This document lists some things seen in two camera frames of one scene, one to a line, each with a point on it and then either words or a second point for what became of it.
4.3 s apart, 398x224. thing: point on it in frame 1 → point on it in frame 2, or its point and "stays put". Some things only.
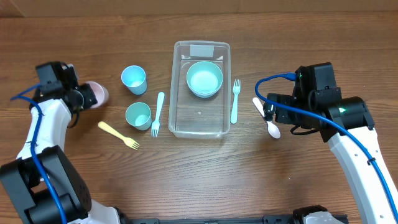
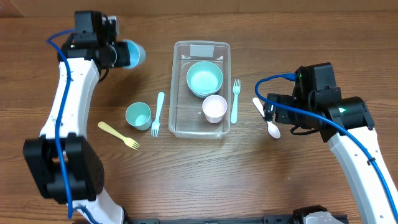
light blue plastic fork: [156, 125] stays put
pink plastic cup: [101, 92] → [214, 106]
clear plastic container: [192, 116] stays put
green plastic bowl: [204, 79] stays put
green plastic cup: [138, 115] stays put
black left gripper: [87, 90] → [123, 48]
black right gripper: [280, 115] stays put
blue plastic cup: [134, 78] → [137, 54]
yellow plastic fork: [127, 140] stays put
